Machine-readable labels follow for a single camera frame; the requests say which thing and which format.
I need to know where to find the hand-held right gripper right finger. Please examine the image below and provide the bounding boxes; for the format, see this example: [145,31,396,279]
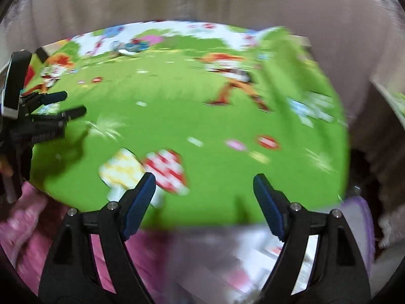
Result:
[253,174,371,304]

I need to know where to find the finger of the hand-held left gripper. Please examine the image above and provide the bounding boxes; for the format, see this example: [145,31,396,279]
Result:
[21,90,68,106]
[32,105,87,125]

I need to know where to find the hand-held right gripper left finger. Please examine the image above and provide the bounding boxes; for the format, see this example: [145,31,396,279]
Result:
[39,173,156,304]

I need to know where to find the white bin with purple rim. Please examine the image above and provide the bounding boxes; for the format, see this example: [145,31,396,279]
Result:
[165,195,375,304]

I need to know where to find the green cartoon printed tablecloth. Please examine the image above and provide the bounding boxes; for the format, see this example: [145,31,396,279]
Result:
[21,21,350,229]

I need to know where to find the pink patterned pajamas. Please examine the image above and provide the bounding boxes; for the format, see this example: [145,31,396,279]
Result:
[0,180,178,295]

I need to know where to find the white fluffy cloth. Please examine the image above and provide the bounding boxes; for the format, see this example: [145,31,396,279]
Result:
[378,196,405,249]

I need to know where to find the pale grey cloth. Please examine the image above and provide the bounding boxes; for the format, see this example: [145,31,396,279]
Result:
[375,249,404,282]

